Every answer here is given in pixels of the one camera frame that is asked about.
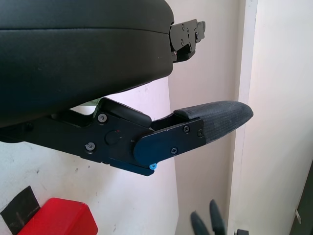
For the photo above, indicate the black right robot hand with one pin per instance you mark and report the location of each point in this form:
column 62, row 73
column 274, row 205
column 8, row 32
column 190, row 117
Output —
column 216, row 220

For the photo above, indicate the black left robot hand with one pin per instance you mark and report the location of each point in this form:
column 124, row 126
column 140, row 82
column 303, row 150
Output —
column 73, row 61

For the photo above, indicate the red block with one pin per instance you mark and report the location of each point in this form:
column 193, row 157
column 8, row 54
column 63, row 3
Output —
column 61, row 218

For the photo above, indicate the dark grey furniture edge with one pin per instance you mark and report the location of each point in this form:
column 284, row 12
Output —
column 308, row 208

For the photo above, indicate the black tape strip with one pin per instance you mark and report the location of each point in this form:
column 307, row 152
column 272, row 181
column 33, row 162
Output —
column 19, row 208

